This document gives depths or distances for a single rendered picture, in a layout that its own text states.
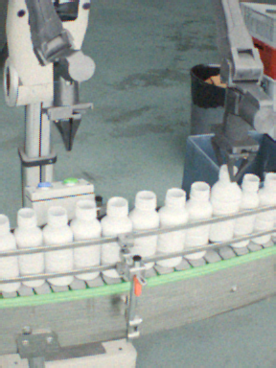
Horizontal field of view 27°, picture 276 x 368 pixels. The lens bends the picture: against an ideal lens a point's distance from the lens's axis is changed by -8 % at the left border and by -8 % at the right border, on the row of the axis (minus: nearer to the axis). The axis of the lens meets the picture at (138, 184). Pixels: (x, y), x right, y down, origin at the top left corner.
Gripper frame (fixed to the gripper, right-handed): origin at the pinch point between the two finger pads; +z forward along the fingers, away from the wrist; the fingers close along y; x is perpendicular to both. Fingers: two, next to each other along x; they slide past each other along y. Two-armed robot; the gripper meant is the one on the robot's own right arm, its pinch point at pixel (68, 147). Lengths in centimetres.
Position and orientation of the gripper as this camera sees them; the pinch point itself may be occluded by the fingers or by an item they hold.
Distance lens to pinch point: 129.1
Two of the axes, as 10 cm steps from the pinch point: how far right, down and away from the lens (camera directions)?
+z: 0.6, 9.8, 2.1
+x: -3.8, -1.7, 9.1
